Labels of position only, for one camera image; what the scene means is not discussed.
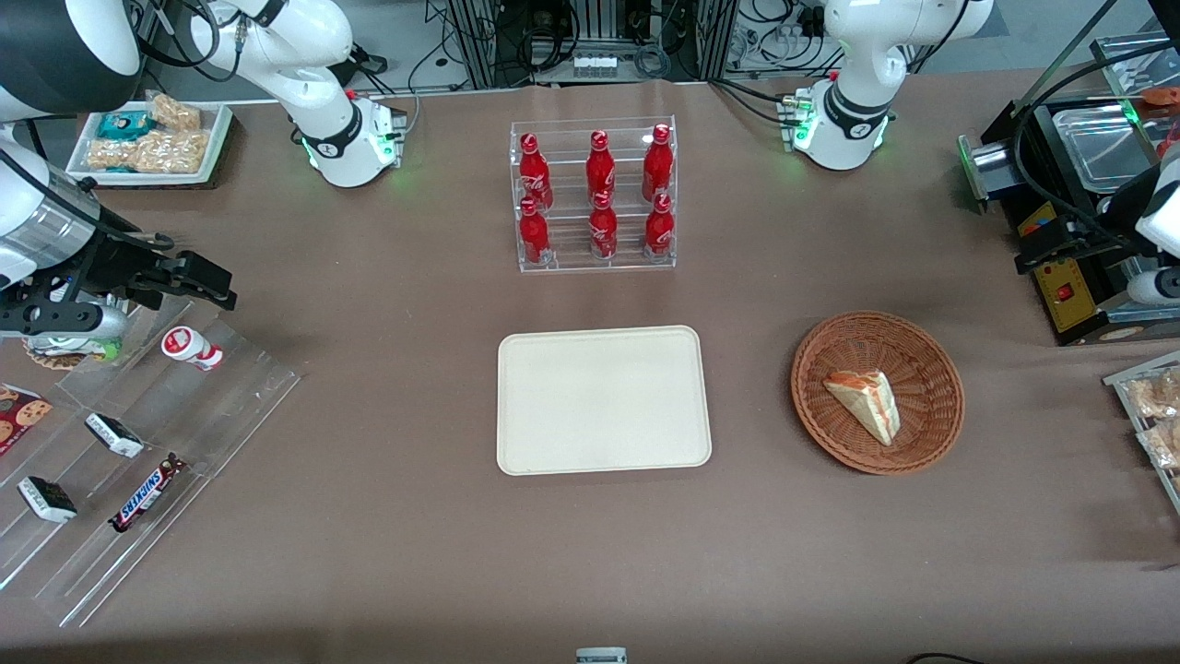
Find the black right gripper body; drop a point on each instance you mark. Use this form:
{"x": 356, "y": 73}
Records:
{"x": 112, "y": 260}

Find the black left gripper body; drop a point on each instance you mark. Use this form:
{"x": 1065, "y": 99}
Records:
{"x": 1093, "y": 242}

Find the triangle sandwich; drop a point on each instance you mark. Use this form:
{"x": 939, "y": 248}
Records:
{"x": 867, "y": 398}

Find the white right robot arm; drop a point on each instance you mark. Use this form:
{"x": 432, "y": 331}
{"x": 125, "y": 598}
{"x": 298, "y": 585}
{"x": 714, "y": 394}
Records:
{"x": 323, "y": 37}

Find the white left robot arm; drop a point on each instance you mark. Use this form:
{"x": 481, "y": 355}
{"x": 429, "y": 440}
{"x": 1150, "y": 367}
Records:
{"x": 857, "y": 55}

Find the small woven basket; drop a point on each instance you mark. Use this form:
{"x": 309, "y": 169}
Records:
{"x": 55, "y": 355}

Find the white snack tray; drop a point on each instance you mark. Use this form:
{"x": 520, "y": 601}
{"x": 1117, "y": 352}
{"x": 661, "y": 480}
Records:
{"x": 217, "y": 138}

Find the grey snack tray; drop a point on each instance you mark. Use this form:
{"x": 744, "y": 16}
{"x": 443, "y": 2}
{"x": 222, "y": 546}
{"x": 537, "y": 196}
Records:
{"x": 1129, "y": 378}

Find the brown wicker basket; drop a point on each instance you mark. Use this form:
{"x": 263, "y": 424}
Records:
{"x": 922, "y": 355}

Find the cream rectangular tray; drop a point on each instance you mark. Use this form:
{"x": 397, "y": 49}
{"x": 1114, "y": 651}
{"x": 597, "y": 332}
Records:
{"x": 604, "y": 401}

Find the white red yogurt bottle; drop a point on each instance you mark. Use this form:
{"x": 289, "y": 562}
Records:
{"x": 189, "y": 347}

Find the black food warmer appliance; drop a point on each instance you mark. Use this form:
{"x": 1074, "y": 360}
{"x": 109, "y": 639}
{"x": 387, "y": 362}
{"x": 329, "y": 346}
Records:
{"x": 1069, "y": 304}

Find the small rice cracker pack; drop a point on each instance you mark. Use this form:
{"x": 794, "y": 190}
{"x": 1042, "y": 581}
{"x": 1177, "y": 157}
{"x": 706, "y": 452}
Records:
{"x": 175, "y": 111}
{"x": 112, "y": 155}

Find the large rice cracker pack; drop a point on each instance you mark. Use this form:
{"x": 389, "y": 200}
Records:
{"x": 173, "y": 152}

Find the orange food piece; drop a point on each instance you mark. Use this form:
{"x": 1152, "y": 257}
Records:
{"x": 1160, "y": 94}

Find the clear acrylic stepped display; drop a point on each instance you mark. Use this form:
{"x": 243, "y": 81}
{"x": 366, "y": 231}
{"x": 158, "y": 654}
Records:
{"x": 212, "y": 424}

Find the teal snack packet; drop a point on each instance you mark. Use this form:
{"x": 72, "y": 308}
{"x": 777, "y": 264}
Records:
{"x": 124, "y": 124}

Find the black white snack bar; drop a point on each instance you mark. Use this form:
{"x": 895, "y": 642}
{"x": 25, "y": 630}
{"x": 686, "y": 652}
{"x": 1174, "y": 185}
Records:
{"x": 114, "y": 435}
{"x": 48, "y": 499}

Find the red cookie pack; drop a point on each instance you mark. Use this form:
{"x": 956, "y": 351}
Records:
{"x": 20, "y": 415}

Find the clear wrapped pastry pack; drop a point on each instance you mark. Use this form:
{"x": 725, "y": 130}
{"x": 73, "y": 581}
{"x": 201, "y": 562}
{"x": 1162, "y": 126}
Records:
{"x": 1160, "y": 395}
{"x": 1163, "y": 444}

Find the snickers chocolate bar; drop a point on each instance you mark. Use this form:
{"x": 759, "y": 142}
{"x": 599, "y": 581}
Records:
{"x": 146, "y": 493}

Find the red cola bottle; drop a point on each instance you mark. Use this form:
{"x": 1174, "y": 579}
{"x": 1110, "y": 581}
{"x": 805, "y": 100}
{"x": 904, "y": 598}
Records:
{"x": 657, "y": 161}
{"x": 534, "y": 238}
{"x": 659, "y": 231}
{"x": 536, "y": 175}
{"x": 600, "y": 166}
{"x": 604, "y": 232}

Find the clear acrylic bottle rack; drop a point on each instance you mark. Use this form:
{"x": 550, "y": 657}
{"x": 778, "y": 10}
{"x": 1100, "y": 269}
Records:
{"x": 572, "y": 258}

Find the white power strip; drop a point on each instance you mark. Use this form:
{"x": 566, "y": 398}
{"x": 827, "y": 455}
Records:
{"x": 595, "y": 65}

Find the white device with label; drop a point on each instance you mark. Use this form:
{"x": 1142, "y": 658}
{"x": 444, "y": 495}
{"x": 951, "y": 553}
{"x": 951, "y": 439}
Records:
{"x": 601, "y": 656}

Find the aluminium equipment frame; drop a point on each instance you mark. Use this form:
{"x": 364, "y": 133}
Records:
{"x": 479, "y": 41}

